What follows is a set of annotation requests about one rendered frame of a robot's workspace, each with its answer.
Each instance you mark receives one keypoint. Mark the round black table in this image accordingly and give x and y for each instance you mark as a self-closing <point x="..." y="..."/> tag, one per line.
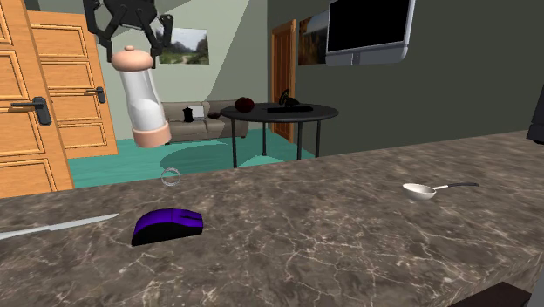
<point x="278" y="113"/>

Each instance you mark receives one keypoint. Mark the beige sofa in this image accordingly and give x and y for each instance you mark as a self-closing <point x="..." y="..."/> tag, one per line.
<point x="212" y="126"/>

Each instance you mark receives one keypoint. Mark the landscape wall picture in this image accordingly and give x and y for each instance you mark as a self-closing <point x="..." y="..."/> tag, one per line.
<point x="187" y="46"/>

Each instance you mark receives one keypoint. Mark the narrow orange wooden door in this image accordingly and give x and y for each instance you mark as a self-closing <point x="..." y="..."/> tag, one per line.
<point x="280" y="68"/>

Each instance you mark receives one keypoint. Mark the large wooden panel door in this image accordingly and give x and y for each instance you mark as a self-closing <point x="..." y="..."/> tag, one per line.
<point x="25" y="127"/>

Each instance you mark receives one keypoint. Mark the purple black computer mouse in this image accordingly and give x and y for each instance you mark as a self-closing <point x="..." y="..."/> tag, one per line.
<point x="166" y="226"/>

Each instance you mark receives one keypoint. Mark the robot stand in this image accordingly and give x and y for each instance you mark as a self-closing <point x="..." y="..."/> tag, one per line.
<point x="538" y="119"/>

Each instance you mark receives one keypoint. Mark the silver knife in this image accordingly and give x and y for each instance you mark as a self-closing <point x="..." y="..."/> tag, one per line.
<point x="55" y="227"/>

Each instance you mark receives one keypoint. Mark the dark autumn wall picture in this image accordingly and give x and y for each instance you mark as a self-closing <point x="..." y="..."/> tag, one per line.
<point x="311" y="42"/>

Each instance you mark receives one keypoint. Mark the grey wall television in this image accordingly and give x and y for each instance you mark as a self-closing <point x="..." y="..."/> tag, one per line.
<point x="367" y="25"/>

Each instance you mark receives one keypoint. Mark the clear pink-capped salt grinder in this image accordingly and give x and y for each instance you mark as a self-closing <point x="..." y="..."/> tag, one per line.
<point x="142" y="106"/>

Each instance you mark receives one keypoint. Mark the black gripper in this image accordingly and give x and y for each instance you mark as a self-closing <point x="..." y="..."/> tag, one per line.
<point x="129" y="12"/>

